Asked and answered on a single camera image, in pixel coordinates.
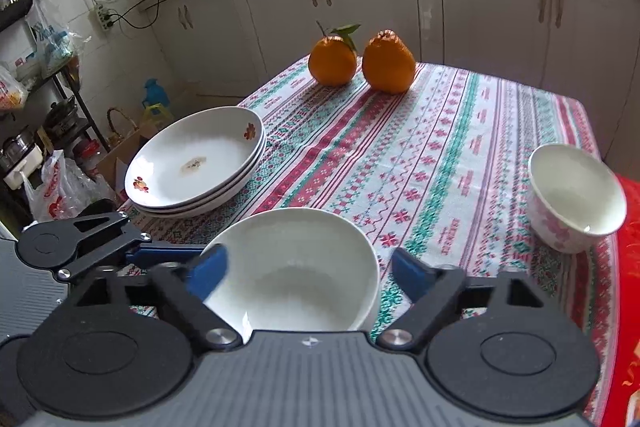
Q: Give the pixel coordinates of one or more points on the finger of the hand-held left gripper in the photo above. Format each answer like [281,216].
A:
[165,254]

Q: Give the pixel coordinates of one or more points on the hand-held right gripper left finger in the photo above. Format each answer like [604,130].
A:
[210,274]

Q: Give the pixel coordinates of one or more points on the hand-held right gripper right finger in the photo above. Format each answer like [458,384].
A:
[411,274]

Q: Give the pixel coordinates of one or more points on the white plate with fruit print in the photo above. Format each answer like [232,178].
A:
[225,199]
[225,193]
[200,142]

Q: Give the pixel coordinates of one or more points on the white bowl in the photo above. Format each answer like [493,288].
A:
[300,257]

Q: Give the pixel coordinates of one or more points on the pink floral bowl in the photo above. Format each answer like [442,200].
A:
[575,187]

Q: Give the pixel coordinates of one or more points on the brown cardboard box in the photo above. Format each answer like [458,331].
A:
[120,167]

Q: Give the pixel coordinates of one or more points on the red white plastic bag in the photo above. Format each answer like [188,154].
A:
[60,192]

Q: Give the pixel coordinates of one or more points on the patterned red green tablecloth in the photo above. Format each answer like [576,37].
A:
[400,157]

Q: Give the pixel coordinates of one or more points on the wicker basket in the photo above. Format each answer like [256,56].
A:
[122,132]

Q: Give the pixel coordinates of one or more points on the blue jug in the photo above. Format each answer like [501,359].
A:
[157,99]

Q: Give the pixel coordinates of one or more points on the black metal shelf rack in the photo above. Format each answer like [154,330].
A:
[75,107]

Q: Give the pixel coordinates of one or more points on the bumpy orange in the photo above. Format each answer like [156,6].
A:
[389,64]

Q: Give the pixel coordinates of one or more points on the red patterned cloth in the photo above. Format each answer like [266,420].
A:
[627,307]

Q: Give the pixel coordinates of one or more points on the orange with leafy stem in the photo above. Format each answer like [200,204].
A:
[332,62]

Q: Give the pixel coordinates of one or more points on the white power strip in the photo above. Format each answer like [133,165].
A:
[104,17]

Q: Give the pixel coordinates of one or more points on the clear plastic bag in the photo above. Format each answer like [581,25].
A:
[50,37]

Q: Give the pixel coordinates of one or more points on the white kitchen cabinet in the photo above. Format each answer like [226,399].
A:
[475,17]

